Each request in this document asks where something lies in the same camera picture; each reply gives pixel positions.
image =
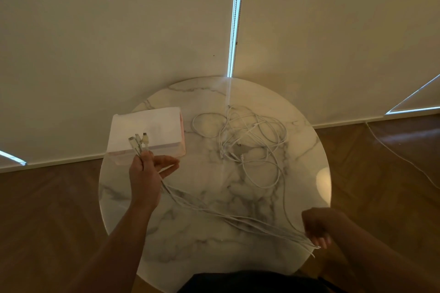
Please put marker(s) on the person's left hand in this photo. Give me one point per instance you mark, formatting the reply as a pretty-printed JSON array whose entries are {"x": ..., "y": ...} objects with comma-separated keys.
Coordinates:
[{"x": 146, "y": 183}]

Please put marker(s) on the person's right hand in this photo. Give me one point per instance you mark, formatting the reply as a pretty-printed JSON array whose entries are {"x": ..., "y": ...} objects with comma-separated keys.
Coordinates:
[{"x": 321, "y": 224}]

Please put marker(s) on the pink white storage box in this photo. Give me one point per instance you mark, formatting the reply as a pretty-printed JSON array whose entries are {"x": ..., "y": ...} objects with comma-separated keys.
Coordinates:
[{"x": 147, "y": 124}]

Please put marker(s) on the person's right forearm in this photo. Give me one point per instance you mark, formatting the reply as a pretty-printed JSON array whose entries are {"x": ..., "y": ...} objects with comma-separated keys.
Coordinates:
[{"x": 381, "y": 262}]

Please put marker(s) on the person's black clothing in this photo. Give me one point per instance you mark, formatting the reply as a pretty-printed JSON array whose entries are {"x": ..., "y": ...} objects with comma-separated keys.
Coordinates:
[{"x": 254, "y": 284}]

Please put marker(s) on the beige roller blind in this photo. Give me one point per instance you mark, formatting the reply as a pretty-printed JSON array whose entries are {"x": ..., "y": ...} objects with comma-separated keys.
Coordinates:
[
  {"x": 103, "y": 38},
  {"x": 343, "y": 35}
]

